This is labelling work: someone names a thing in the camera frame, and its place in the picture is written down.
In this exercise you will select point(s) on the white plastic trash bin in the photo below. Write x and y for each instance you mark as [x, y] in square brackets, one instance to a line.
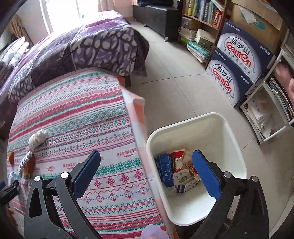
[218, 137]

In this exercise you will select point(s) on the orange checked undercloth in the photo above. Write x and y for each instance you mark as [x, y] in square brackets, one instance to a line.
[137, 108]

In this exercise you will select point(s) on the row of shelved books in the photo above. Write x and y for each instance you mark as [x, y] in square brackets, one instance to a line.
[202, 11]

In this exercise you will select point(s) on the plaid bag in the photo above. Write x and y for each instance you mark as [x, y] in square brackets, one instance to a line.
[19, 28]

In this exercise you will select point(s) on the white striped wrapper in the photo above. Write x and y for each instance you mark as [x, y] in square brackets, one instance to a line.
[24, 159]

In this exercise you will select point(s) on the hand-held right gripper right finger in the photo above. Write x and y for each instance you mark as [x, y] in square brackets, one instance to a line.
[205, 175]

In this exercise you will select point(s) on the red white small box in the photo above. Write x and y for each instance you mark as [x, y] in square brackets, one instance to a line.
[194, 172]

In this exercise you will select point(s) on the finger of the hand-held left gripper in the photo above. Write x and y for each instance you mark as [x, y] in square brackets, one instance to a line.
[10, 189]

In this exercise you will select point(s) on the brown glossy wrapper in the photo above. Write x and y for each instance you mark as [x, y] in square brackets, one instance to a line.
[29, 166]

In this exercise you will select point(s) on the crumpled stained tissue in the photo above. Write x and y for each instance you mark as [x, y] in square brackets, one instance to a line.
[38, 138]

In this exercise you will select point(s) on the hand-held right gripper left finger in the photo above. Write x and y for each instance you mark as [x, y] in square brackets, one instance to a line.
[87, 171]

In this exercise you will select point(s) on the window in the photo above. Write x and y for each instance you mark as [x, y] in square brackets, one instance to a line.
[64, 13]

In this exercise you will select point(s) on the blue water carton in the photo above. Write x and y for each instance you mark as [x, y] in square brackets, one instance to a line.
[243, 52]
[229, 80]

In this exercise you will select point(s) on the red snack bag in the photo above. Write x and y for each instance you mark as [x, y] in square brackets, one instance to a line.
[178, 160]

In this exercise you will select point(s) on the white storage rack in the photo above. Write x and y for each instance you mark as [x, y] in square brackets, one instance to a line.
[271, 96]

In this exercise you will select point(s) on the pale curtain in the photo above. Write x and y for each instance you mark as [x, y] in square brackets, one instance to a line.
[114, 5]

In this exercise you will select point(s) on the folded floral quilt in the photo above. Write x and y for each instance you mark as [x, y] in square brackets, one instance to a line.
[13, 54]

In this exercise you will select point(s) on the person's right hand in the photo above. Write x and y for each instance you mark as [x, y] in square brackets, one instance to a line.
[154, 233]

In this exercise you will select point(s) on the stack of folded clothes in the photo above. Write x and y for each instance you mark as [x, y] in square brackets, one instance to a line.
[156, 2]

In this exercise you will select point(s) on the wooden bookshelf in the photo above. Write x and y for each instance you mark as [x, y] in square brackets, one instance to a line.
[219, 34]

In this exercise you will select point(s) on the brown orange wrapper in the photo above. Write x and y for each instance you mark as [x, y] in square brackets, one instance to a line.
[11, 158]

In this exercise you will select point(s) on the blue carton box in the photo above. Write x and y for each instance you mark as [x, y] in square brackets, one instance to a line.
[165, 170]

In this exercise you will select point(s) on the striped patterned tablecloth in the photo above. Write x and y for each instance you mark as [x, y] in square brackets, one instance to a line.
[80, 119]

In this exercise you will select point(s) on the brown cardboard box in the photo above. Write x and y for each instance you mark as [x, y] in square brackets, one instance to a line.
[257, 20]

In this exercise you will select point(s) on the purple patterned bed blanket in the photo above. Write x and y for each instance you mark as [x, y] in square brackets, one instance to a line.
[80, 46]

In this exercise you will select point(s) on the pile of books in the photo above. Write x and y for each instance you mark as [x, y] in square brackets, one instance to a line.
[197, 49]

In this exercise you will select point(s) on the blue white labelled box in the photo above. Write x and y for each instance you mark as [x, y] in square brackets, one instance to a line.
[187, 185]

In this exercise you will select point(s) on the black leather bench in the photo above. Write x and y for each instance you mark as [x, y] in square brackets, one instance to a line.
[158, 18]

